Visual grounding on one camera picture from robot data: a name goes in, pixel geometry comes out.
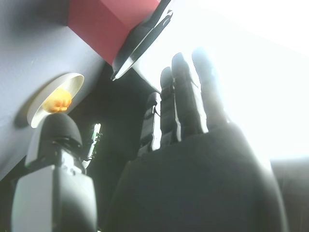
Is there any orange fruit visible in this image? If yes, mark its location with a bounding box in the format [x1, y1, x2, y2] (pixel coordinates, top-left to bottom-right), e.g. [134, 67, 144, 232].
[42, 88, 72, 114]

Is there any black frying pan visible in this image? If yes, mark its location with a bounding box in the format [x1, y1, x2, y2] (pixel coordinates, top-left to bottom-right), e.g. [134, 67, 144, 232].
[110, 0, 174, 82]

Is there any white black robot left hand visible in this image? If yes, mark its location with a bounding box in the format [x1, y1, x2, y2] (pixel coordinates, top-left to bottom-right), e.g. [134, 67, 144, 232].
[11, 47, 290, 232]

